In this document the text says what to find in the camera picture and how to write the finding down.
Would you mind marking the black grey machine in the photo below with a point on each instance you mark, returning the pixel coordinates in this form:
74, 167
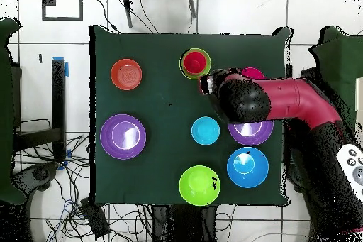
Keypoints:
39, 174

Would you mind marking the small green bowl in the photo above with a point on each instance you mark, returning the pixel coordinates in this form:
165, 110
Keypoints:
209, 64

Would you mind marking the red cup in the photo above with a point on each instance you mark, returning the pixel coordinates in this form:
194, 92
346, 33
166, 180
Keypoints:
194, 62

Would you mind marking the black table frame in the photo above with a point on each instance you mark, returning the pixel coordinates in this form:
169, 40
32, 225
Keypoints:
288, 71

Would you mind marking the wide purple bowl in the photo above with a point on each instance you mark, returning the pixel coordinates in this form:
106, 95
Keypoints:
249, 138
107, 139

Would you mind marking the orange bowl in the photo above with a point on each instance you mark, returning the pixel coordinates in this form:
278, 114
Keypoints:
126, 74

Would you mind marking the black metal stand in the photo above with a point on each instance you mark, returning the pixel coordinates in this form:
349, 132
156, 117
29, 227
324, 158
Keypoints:
58, 97

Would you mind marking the small black floor marker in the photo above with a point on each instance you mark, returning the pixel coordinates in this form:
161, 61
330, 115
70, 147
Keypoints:
40, 58

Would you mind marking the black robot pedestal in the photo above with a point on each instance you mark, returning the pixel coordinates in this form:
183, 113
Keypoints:
184, 225

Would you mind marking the pink bowl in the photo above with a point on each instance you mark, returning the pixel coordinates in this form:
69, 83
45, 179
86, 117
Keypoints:
253, 73

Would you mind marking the small blue bowl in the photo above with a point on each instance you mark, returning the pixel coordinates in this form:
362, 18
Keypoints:
205, 130

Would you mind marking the large blue bowl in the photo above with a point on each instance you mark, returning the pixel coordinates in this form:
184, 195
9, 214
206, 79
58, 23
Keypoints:
255, 176

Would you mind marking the large green bowl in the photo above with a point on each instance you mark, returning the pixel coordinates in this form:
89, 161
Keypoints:
195, 188

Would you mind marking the black power strip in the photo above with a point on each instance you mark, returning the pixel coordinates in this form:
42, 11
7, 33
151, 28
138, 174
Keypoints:
95, 220

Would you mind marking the blue tape strip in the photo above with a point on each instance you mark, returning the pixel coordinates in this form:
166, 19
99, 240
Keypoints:
67, 69
68, 154

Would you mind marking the dark green tablecloth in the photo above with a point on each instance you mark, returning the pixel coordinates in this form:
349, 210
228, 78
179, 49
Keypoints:
170, 97

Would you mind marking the green cloth covered table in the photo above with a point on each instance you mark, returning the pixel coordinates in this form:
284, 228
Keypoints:
5, 111
340, 63

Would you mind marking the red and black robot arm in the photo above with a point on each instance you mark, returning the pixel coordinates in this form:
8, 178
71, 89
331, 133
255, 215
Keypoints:
283, 100

